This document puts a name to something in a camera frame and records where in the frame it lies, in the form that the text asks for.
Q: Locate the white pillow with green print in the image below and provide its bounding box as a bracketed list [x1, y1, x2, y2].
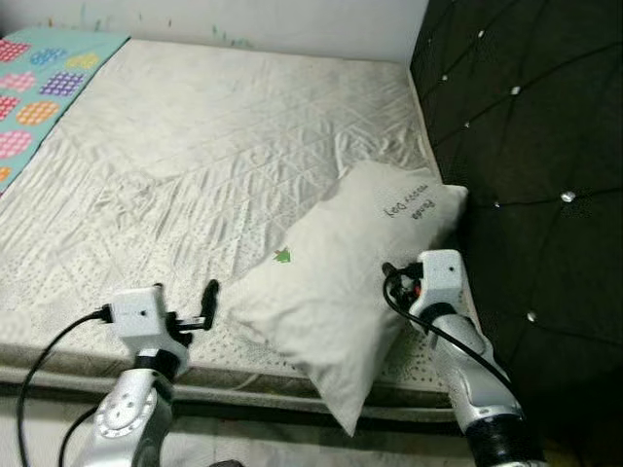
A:
[222, 159, 470, 437]

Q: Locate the grey quilted mattress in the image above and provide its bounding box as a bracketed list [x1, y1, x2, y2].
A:
[0, 37, 488, 424]

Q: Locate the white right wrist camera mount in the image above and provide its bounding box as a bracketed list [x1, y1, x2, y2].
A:
[414, 250, 464, 317]

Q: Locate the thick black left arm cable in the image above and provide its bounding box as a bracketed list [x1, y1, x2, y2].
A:
[15, 305, 113, 467]

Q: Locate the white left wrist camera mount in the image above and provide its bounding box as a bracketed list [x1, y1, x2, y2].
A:
[107, 285, 171, 341]

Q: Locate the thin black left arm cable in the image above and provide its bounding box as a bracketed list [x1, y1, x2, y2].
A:
[56, 404, 103, 467]

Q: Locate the teal patterned blanket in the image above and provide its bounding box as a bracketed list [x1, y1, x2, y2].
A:
[0, 27, 130, 196]

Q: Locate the dark tufted studded headboard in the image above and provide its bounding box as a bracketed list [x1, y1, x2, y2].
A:
[409, 0, 623, 467]

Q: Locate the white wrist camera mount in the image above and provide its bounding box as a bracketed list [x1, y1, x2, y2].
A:
[414, 250, 464, 317]
[107, 285, 171, 341]

